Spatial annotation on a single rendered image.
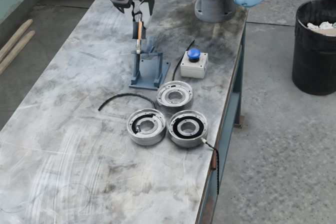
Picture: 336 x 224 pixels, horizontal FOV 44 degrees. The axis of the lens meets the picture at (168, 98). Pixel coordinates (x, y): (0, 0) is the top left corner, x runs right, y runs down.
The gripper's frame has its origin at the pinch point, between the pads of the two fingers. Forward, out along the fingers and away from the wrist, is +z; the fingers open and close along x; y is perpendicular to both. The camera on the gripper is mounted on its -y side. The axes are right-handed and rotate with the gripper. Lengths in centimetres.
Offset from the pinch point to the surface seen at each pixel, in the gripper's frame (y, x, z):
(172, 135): -22.8, -13.8, 16.8
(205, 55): 9.2, -16.5, 15.2
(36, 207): -47, 14, 21
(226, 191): 18, -24, 99
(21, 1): 141, 146, 85
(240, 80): 58, -23, 66
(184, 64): 4.3, -10.9, 15.4
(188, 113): -13.9, -16.2, 17.4
